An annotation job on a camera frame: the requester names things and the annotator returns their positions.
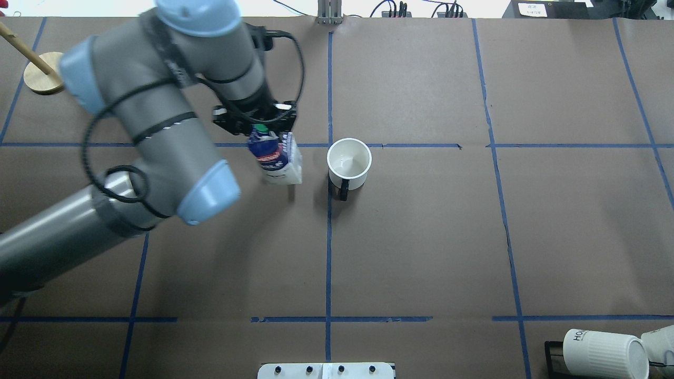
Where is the white ribbed HOME mug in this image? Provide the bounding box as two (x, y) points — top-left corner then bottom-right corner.
(562, 328), (650, 378)

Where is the black cable connector block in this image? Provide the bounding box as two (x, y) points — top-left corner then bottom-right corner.
(377, 1), (412, 18)

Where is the blue Pascual milk carton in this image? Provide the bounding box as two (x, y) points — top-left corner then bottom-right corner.
(247, 123), (303, 185)

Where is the black wire mug rack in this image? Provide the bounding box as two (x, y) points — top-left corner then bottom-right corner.
(544, 341), (573, 378)

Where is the grey aluminium frame post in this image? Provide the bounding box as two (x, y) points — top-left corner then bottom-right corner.
(315, 0), (343, 25)

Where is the wooden stand with round base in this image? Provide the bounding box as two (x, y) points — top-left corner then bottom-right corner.
(1, 23), (65, 95)

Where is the white smiley face mug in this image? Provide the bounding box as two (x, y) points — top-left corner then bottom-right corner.
(326, 137), (372, 202)

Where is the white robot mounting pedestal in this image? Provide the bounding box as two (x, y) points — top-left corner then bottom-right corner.
(256, 362), (397, 378)

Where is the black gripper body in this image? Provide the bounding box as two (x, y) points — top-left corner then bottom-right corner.
(212, 93), (298, 136)

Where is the black box with white label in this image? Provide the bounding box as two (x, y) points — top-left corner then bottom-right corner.
(501, 1), (590, 19)

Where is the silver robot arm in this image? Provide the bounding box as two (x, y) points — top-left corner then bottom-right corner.
(1, 1), (300, 305)

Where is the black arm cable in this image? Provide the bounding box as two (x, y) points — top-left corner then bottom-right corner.
(82, 29), (306, 219)

